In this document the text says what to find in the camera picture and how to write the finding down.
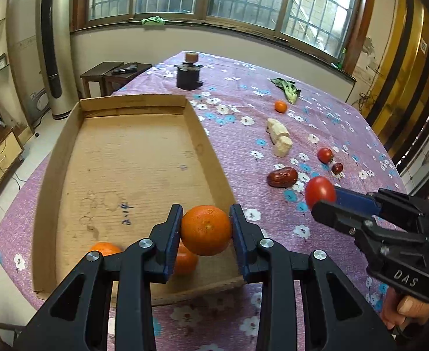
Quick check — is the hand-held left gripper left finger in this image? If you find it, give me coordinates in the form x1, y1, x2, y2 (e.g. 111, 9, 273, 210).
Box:
13, 204, 184, 351

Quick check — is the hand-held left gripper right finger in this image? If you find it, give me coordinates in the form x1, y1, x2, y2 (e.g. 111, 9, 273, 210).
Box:
229, 203, 398, 351

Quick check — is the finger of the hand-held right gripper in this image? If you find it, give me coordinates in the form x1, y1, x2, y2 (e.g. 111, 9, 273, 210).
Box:
333, 186, 429, 235
310, 200, 429, 250

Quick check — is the large orange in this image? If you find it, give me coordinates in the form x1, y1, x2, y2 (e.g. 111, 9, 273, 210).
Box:
181, 205, 233, 257

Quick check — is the large red tomato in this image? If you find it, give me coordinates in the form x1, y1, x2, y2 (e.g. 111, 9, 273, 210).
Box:
304, 176, 336, 211

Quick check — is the large shiny red date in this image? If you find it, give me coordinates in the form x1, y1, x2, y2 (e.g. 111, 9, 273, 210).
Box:
267, 167, 298, 188

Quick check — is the cardboard box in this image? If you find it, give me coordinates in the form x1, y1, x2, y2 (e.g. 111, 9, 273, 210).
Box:
32, 94, 246, 307

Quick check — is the person's right hand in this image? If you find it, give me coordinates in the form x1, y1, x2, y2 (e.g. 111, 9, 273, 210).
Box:
380, 287, 429, 331

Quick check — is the green leafy vegetable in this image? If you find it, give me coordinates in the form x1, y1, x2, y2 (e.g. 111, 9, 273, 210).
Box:
271, 78, 303, 105

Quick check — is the purple floral tablecloth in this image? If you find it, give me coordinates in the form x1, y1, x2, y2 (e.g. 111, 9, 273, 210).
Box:
0, 51, 409, 351

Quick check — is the black cylinder with wooden knob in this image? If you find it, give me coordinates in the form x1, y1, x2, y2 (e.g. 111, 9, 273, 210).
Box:
175, 51, 203, 90

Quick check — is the dark wooden stool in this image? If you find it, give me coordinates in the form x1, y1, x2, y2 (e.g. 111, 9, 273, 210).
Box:
103, 63, 153, 94
80, 61, 124, 97

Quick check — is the tower air conditioner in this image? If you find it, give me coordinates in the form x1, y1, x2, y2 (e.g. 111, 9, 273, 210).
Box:
35, 0, 72, 119

